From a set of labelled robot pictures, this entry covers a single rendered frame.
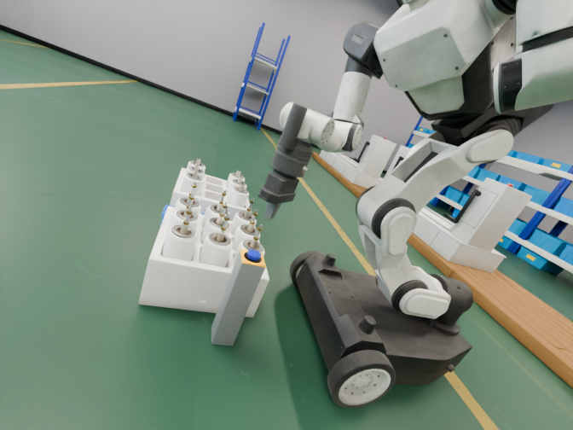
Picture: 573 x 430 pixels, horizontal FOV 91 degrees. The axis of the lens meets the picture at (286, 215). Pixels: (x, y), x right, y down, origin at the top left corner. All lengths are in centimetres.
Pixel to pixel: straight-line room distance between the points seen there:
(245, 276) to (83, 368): 44
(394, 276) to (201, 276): 65
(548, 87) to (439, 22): 31
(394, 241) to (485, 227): 189
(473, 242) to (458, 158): 188
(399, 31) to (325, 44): 675
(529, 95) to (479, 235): 224
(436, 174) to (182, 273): 83
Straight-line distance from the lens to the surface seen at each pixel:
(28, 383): 90
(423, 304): 115
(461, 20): 78
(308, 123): 66
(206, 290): 100
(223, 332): 95
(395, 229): 88
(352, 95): 95
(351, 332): 94
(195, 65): 720
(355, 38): 100
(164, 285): 99
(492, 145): 98
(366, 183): 428
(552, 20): 54
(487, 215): 270
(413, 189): 92
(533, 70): 55
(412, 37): 82
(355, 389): 101
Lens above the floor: 73
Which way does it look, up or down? 20 degrees down
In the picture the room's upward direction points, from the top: 23 degrees clockwise
